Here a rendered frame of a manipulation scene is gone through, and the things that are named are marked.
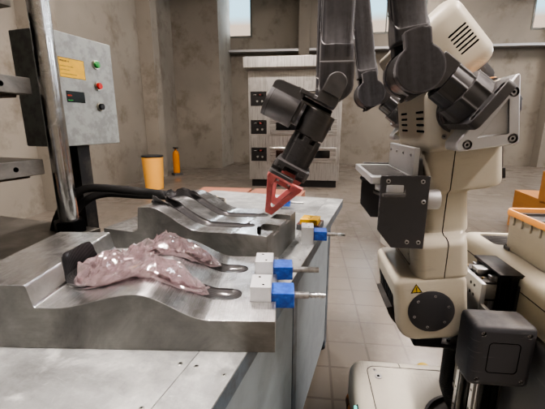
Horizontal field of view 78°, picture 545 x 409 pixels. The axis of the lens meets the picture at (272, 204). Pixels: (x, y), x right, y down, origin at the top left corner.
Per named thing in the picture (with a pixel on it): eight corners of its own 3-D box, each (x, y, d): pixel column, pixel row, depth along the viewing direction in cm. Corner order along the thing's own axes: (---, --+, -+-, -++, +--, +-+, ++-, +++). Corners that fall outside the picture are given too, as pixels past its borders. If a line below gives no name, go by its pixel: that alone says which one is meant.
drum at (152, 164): (149, 186, 641) (146, 154, 627) (169, 187, 638) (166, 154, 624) (139, 190, 603) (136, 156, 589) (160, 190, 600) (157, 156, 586)
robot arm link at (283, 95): (352, 76, 54) (346, 83, 63) (289, 44, 54) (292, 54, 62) (316, 144, 57) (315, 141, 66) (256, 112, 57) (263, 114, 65)
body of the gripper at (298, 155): (271, 166, 59) (291, 128, 57) (276, 161, 68) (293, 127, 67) (304, 184, 59) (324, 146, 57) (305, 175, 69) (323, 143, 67)
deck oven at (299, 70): (245, 188, 621) (242, 56, 569) (257, 177, 751) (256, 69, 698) (341, 191, 599) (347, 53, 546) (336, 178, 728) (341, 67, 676)
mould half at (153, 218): (295, 238, 106) (295, 195, 102) (267, 271, 82) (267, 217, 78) (161, 223, 121) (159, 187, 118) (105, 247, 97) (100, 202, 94)
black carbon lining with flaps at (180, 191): (270, 220, 100) (270, 189, 98) (250, 236, 86) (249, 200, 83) (172, 211, 111) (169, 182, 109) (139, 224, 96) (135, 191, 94)
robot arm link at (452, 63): (469, 69, 53) (454, 74, 59) (419, 28, 53) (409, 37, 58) (427, 117, 56) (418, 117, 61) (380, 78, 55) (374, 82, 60)
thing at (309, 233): (343, 240, 103) (344, 223, 102) (345, 246, 99) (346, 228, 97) (301, 238, 105) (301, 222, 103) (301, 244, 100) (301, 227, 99)
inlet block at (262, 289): (323, 302, 62) (323, 275, 61) (326, 316, 57) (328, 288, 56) (252, 300, 62) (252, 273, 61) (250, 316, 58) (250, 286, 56)
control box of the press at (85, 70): (147, 354, 172) (115, 45, 138) (100, 398, 144) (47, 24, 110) (113, 345, 179) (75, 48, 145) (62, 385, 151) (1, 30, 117)
